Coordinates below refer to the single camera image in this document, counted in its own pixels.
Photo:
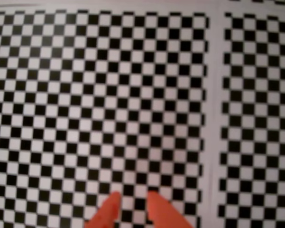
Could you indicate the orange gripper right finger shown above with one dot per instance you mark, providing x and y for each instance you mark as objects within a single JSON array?
[{"x": 163, "y": 213}]

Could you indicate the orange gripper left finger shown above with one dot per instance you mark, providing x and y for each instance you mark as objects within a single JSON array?
[{"x": 107, "y": 211}]

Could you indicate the checkerboard paper sheet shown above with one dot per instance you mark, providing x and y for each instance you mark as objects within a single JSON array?
[
  {"x": 251, "y": 118},
  {"x": 85, "y": 95}
]

